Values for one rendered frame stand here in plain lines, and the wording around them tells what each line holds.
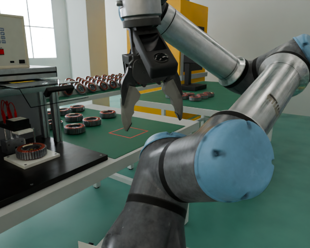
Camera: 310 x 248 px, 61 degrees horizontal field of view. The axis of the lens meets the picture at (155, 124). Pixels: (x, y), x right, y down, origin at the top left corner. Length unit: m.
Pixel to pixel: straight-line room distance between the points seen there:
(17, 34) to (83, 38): 3.82
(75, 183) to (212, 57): 0.62
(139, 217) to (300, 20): 5.38
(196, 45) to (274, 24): 5.08
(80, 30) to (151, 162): 4.68
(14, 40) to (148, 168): 0.89
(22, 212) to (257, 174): 0.69
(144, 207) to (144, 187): 0.04
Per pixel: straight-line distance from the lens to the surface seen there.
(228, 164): 0.37
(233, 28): 5.94
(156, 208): 0.46
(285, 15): 5.72
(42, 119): 1.37
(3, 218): 0.87
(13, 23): 1.24
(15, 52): 1.23
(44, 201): 0.92
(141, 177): 0.49
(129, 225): 0.46
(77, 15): 5.13
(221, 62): 0.73
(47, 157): 1.11
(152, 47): 0.45
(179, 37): 0.67
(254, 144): 0.41
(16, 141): 1.25
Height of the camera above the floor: 1.18
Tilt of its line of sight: 16 degrees down
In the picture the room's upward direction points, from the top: straight up
